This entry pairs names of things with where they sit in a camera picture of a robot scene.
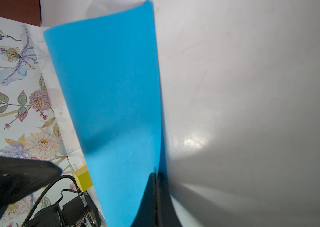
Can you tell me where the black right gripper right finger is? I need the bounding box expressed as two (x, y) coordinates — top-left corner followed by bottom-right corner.
(156, 173), (182, 227)

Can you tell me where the blue square paper sheet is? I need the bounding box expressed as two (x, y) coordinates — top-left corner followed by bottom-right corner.
(44, 1), (162, 227)

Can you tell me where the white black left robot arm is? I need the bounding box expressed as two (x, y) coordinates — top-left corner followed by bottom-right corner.
(0, 156), (102, 227)

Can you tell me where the yellow block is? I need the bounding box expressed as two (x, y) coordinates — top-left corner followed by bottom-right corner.
(73, 165), (93, 192)

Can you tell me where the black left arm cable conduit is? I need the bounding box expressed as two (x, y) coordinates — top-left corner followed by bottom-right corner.
(20, 174), (81, 227)

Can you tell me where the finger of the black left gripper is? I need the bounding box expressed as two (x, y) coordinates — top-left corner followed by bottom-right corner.
(0, 156), (62, 220)

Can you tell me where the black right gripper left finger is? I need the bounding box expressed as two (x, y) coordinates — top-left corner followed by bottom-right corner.
(132, 173), (157, 227)

